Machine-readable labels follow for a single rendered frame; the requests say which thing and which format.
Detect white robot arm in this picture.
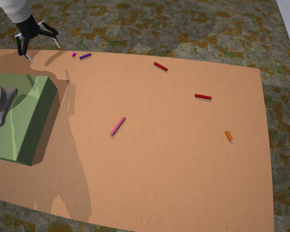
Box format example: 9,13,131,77
0,0,31,127

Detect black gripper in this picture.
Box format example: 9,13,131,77
15,15,60,64

